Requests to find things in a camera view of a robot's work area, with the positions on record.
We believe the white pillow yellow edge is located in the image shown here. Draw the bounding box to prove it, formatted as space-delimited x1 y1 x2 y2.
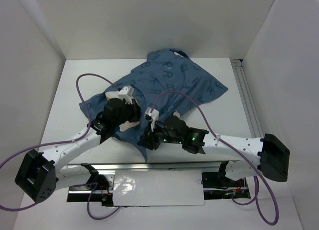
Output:
105 91 140 132

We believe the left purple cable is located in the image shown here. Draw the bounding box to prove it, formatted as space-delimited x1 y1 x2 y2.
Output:
0 73 125 220

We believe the white cover plate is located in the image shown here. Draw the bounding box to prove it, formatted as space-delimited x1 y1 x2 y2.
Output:
113 170 204 207

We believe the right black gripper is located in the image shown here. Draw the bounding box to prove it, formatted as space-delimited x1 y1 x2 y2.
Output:
137 120 183 150

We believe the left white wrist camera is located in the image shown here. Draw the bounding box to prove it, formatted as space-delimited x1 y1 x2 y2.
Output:
118 86 134 105

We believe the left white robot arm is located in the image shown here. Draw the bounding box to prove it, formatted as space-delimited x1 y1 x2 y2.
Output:
14 98 141 204

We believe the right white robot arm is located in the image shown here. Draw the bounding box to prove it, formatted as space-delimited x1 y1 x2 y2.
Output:
138 115 290 186

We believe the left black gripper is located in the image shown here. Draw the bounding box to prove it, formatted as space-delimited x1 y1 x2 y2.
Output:
112 98 146 127

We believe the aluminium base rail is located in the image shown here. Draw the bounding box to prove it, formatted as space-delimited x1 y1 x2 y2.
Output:
67 162 250 207

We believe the aluminium side rail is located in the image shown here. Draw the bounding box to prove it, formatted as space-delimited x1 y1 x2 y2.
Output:
230 59 264 137

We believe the blue cartoon print pillowcase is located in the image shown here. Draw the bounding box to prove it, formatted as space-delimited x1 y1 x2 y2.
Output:
79 48 229 163

